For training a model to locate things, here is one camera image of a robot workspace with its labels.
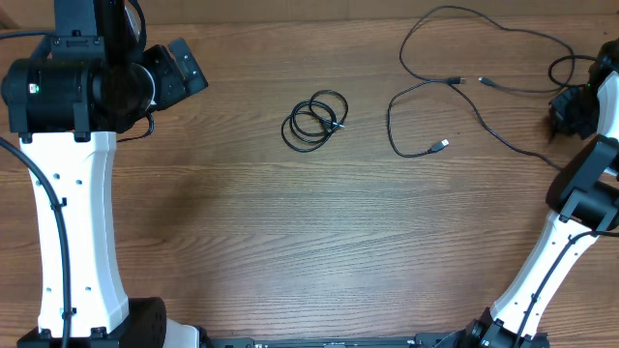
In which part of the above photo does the black USB cable pulled apart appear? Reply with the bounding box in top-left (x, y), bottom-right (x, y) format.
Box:
top-left (398, 5), bottom-right (576, 94)

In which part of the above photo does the black USB-A cable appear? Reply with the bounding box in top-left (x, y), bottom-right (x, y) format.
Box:
top-left (386, 79), bottom-right (565, 170)

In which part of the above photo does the black thin cable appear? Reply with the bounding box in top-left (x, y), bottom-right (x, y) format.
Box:
top-left (280, 89), bottom-right (349, 154)

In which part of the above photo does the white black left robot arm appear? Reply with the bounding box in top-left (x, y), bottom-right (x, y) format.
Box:
top-left (2, 36), bottom-right (207, 347)

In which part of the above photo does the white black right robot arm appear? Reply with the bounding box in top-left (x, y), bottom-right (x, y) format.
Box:
top-left (411, 41), bottom-right (618, 347)

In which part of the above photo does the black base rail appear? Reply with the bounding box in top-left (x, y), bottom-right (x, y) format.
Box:
top-left (204, 331), bottom-right (464, 348)

